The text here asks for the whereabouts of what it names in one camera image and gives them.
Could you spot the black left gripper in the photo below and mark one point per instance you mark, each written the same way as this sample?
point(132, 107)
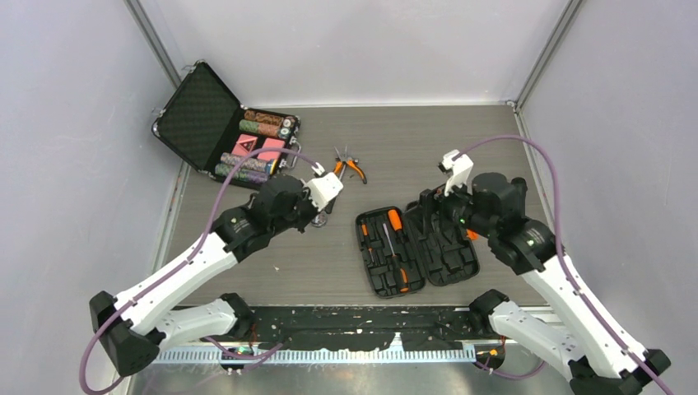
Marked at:
point(313, 211)

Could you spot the small round tape measure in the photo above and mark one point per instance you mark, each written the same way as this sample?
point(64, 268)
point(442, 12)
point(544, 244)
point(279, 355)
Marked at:
point(320, 220)

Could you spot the orange handled pliers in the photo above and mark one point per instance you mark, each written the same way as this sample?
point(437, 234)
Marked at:
point(345, 161)

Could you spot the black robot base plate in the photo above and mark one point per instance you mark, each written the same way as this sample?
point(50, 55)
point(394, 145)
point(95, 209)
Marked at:
point(365, 328)

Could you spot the black aluminium poker chip case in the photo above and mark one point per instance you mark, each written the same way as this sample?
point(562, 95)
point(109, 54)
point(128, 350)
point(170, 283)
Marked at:
point(202, 120)

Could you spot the black handled hammer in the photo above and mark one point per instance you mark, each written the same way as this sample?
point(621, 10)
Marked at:
point(329, 208)

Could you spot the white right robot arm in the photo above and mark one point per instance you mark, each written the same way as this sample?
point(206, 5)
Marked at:
point(593, 352)

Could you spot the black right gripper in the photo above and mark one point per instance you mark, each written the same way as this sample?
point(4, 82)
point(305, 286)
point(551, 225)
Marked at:
point(429, 200)

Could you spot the black plastic tool case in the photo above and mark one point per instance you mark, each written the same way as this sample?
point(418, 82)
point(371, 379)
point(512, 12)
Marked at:
point(439, 255)

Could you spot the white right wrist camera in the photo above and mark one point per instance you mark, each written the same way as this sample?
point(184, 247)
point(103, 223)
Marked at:
point(457, 166)

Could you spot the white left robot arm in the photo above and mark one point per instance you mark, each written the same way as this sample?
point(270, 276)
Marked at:
point(137, 324)

